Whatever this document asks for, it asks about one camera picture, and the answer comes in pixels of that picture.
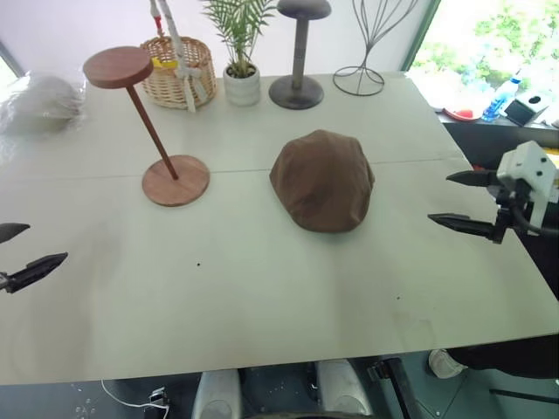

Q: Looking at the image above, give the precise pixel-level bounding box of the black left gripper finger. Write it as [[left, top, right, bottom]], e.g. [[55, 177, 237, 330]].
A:
[[0, 251, 70, 295], [0, 223, 32, 244]]

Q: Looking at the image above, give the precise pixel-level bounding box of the white plastic bag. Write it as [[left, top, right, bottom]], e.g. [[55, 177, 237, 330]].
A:
[[0, 73, 86, 137]]

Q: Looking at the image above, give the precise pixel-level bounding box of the silver rounded robot leg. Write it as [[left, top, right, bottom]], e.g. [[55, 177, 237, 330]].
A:
[[193, 369, 244, 419], [314, 359, 373, 419]]

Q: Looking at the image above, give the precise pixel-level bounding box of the black wire hat stand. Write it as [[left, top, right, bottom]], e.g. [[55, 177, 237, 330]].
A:
[[332, 0, 431, 97]]

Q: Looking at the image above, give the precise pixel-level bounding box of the woven wicker basket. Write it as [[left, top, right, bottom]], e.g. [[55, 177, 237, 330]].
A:
[[139, 36, 217, 110]]

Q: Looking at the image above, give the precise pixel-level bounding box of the red bowl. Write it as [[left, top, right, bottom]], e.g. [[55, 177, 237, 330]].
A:
[[441, 106, 479, 124]]

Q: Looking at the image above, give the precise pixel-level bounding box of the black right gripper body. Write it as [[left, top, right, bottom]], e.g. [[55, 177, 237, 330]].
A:
[[490, 172, 532, 245]]

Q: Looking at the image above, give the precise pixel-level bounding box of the white floor cable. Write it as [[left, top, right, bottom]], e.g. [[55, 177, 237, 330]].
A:
[[100, 378, 172, 414]]

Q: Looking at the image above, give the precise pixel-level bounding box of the dark trouser leg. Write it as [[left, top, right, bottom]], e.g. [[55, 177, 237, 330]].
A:
[[444, 333, 559, 373]]

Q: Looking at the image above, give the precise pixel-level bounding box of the brown cap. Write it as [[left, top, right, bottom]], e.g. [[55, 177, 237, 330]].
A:
[[268, 128, 376, 234]]

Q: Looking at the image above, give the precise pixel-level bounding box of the white shoe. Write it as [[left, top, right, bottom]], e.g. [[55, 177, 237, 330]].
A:
[[428, 348, 469, 380]]

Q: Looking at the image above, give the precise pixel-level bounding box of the green palm plant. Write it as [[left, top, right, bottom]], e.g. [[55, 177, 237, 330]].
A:
[[201, 0, 266, 79]]

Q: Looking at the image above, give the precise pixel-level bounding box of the black tissue box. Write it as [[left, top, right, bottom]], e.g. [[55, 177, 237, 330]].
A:
[[505, 92, 551, 129]]

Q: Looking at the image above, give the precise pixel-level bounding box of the grey mushroom hat stand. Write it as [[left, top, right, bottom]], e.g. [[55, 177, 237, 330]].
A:
[[268, 0, 332, 111]]

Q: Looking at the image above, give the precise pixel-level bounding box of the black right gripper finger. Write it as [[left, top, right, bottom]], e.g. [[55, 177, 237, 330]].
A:
[[427, 212, 496, 239], [445, 170, 500, 190]]

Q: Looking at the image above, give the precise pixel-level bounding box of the blue label water bottle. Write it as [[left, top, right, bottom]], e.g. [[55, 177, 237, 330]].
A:
[[480, 68, 526, 123]]

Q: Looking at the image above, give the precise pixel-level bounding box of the wooden disc hat stand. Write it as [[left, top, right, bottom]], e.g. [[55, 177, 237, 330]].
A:
[[82, 46, 211, 209]]

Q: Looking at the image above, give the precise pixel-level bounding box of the white ribbed plant pot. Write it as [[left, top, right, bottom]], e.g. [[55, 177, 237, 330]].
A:
[[223, 64, 262, 107]]

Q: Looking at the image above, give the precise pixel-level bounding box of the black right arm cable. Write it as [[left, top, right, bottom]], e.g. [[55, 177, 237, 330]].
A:
[[509, 203, 559, 237]]

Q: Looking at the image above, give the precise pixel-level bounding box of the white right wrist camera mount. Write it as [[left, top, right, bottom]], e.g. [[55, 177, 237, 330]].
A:
[[496, 142, 558, 235]]

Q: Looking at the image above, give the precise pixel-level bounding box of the black table leg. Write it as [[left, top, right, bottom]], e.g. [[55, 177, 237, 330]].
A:
[[368, 357, 417, 419]]

